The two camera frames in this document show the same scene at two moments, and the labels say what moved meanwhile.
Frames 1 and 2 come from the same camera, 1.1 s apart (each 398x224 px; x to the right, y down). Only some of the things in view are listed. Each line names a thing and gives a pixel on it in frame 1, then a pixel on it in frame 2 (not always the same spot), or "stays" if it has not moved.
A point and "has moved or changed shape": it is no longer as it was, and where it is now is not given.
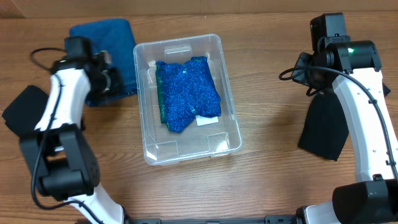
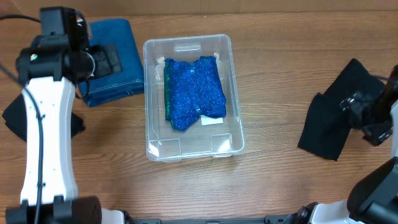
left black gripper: [118, 84] → [106, 66]
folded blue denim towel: [115, 37] stays
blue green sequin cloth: [185, 89] has moved or changed shape
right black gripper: [301, 78] → [380, 131]
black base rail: [268, 219] stays
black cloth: [25, 112] stays
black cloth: [325, 128] stays
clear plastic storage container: [187, 109] has moved or changed shape
